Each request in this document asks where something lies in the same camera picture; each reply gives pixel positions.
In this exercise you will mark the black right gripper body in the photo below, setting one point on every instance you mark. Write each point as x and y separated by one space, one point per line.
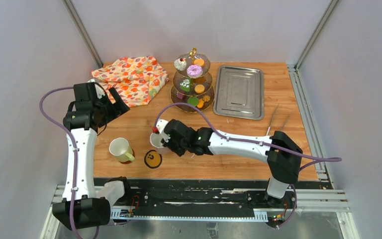
179 149

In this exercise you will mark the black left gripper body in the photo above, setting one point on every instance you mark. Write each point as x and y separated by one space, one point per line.
104 106

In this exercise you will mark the pink mug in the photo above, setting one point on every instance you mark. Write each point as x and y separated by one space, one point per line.
156 142

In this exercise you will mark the white cup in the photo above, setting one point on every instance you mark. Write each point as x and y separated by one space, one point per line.
119 146

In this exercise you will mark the magenta square cake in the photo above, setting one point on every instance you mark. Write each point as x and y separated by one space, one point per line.
180 96

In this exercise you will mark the small orange flower cookie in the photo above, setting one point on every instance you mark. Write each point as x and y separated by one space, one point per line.
206 98

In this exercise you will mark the orange round biscuit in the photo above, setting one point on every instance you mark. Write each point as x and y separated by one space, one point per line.
199 88
199 61

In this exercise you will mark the green square cake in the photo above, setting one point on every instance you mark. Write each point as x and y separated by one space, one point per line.
185 85

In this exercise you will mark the three-tier glass cake stand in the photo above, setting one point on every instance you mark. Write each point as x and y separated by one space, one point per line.
180 75

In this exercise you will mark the brown bread roll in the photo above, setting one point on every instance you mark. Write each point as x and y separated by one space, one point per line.
200 80

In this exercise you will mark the purple frosted donut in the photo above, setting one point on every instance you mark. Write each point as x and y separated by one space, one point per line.
194 71

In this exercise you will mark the white cream cupcake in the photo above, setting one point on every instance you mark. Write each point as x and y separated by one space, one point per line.
180 64

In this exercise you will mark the long metal tongs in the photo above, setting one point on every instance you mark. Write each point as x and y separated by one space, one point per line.
278 119

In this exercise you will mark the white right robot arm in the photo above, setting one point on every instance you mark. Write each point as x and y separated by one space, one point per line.
281 154

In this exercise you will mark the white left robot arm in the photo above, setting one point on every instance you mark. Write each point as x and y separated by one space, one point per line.
82 206

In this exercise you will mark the floral orange cloth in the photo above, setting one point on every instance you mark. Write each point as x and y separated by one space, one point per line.
137 80

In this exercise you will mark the red round coaster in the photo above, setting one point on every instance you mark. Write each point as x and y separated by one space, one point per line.
127 158

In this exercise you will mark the metal serving tray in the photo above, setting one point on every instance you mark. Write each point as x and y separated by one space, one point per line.
239 92

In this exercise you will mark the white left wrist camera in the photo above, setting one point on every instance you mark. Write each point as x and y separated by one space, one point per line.
100 92

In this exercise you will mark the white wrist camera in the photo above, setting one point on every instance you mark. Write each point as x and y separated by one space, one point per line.
100 92
160 125

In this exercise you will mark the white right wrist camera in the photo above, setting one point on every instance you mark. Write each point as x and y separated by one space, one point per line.
160 125

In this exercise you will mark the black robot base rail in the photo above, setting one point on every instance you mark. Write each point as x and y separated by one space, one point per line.
205 198

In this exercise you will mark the white slotted cable duct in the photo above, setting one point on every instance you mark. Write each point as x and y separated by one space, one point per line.
121 214

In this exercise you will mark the aluminium frame post left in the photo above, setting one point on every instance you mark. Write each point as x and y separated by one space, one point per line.
72 11

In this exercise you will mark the aluminium frame post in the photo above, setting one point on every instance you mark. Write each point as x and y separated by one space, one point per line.
316 33
72 11

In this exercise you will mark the aluminium frame post right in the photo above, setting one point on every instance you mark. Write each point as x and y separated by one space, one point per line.
316 33

